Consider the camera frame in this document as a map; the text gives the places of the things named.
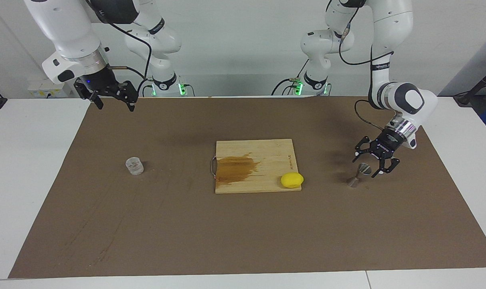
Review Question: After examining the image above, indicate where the wooden cutting board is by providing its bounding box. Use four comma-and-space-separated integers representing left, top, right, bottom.
210, 139, 302, 194

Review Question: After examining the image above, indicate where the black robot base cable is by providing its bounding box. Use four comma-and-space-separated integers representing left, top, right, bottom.
271, 59, 310, 96

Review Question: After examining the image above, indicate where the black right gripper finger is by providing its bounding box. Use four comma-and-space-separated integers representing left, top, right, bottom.
79, 85, 105, 110
115, 80, 139, 112

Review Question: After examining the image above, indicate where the brown table mat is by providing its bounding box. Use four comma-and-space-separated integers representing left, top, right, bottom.
8, 96, 486, 279

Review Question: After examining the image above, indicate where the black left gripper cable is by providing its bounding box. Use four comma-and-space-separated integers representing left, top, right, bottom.
338, 0, 394, 131

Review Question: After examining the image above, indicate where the steel jigger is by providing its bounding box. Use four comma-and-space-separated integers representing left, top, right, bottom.
346, 163, 372, 188

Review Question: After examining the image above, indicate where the clear plastic cup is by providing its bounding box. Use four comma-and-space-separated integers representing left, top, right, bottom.
125, 157, 144, 176

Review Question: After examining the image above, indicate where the black stand pole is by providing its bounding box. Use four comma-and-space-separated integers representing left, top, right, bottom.
454, 64, 486, 107

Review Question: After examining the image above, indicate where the white socket box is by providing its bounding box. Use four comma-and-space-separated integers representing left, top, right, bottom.
28, 78, 69, 99

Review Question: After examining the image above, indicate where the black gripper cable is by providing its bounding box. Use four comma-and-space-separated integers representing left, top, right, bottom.
338, 0, 394, 131
89, 0, 153, 95

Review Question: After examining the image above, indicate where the yellow lemon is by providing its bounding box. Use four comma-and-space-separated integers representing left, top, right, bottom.
281, 172, 304, 189

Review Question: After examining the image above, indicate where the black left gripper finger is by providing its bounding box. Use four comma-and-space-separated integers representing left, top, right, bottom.
372, 157, 401, 178
352, 136, 373, 163

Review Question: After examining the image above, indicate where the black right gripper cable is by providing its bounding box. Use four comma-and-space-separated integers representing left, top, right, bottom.
89, 0, 153, 95

